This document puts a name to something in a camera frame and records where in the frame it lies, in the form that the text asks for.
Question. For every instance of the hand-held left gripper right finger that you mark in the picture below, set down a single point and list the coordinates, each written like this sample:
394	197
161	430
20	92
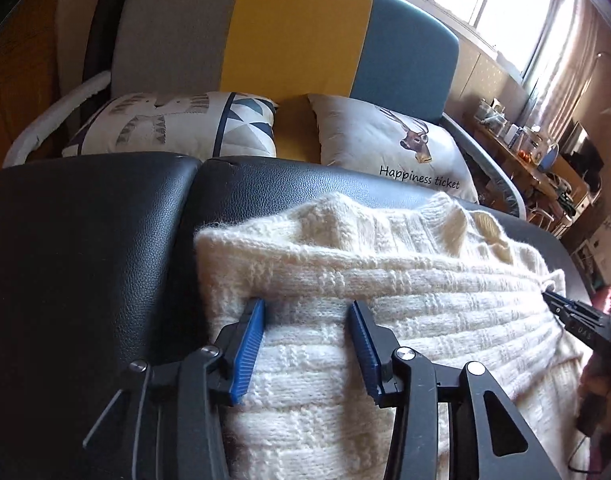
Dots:
368	355

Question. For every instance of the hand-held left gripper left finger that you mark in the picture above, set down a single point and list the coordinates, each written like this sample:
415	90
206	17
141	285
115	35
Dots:
246	350

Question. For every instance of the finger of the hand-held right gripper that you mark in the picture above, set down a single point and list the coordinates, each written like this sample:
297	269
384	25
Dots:
568	302
580	332

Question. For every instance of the white knit sweater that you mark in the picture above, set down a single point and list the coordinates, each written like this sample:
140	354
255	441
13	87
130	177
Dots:
385	270

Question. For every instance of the person's right hand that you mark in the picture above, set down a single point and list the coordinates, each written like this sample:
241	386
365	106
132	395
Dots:
598	377

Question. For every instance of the wooden desk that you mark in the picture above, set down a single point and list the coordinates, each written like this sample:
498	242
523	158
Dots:
530	175

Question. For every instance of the blue folding chair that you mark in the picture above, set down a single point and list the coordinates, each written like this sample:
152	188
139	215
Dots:
549	157

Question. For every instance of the black television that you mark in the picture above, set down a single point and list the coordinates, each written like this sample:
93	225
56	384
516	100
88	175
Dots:
583	152

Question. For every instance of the bunch of small oranges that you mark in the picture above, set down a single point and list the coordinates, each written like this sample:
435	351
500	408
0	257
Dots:
524	154

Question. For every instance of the large lidded glass jar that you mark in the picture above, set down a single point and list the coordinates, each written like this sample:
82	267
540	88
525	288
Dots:
534	140

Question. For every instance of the clear glass jar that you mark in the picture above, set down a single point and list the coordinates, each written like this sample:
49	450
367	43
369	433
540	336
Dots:
483	111
498	115

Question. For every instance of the deer print pillow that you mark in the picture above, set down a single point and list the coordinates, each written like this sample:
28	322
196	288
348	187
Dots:
375	150

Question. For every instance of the geometric print pillow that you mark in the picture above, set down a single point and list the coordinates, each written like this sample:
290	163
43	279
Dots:
160	125

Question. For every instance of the patterned beige curtain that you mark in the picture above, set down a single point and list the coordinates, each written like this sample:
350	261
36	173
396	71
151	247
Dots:
570	60

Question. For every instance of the large barred window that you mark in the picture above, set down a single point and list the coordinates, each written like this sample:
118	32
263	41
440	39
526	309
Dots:
485	0

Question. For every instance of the grey yellow blue sofa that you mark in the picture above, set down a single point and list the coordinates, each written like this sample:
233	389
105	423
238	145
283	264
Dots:
285	35

